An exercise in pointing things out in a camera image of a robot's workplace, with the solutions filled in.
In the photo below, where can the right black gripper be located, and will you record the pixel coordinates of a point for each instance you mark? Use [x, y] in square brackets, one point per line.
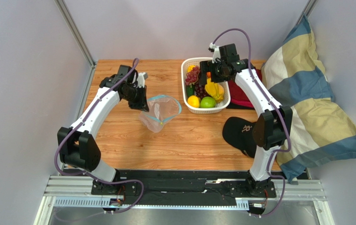
[208, 69]

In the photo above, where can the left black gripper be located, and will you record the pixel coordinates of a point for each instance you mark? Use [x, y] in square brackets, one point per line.
[142, 104]

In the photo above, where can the clear zip top bag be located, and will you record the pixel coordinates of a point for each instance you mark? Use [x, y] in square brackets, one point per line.
[162, 109]

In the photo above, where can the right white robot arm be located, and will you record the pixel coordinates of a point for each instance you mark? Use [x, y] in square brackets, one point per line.
[272, 128]

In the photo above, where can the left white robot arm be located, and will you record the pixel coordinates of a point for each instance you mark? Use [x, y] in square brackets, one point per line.
[77, 145]

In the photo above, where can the white plastic basket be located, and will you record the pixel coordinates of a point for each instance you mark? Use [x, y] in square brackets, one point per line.
[219, 106]

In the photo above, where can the dark purple grape bunch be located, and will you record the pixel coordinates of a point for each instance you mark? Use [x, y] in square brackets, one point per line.
[200, 91]

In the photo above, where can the yellow banana bunch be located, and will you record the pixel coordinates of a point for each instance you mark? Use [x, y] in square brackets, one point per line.
[215, 90]

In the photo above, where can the green cucumber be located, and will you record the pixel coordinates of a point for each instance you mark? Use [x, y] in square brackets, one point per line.
[190, 90]

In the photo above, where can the green lime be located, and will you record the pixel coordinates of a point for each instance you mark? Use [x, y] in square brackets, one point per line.
[207, 102]

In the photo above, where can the yellow lemon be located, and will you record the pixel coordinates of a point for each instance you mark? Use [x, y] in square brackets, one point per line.
[194, 101]

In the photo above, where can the folded red cloth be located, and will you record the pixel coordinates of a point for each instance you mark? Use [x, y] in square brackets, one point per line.
[239, 99]

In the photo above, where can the black baseball cap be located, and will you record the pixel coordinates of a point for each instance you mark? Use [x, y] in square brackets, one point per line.
[238, 133]

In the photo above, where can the striped blue yellow pillow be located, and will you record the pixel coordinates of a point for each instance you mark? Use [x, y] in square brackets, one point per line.
[321, 132]

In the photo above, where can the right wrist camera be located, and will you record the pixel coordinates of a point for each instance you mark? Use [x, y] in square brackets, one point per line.
[215, 50]

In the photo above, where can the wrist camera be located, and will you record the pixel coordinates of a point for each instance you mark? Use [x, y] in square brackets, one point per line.
[215, 50]
[139, 80]

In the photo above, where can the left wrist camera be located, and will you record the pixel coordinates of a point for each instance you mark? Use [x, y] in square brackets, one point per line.
[139, 80]

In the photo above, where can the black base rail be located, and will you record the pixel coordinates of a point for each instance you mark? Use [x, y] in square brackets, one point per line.
[184, 188]

